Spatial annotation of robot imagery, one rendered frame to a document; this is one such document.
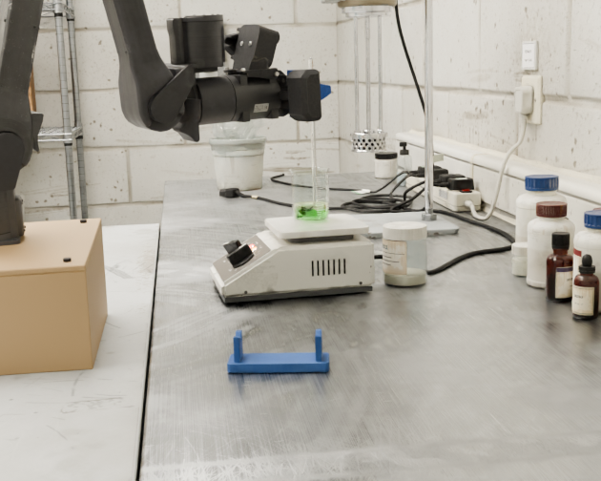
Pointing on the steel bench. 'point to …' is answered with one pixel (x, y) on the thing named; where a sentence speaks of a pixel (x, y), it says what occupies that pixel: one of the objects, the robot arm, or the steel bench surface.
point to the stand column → (428, 113)
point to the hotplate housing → (302, 269)
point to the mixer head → (363, 8)
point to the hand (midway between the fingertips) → (307, 91)
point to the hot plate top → (342, 222)
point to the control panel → (243, 264)
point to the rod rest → (257, 364)
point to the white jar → (385, 164)
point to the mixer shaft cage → (374, 142)
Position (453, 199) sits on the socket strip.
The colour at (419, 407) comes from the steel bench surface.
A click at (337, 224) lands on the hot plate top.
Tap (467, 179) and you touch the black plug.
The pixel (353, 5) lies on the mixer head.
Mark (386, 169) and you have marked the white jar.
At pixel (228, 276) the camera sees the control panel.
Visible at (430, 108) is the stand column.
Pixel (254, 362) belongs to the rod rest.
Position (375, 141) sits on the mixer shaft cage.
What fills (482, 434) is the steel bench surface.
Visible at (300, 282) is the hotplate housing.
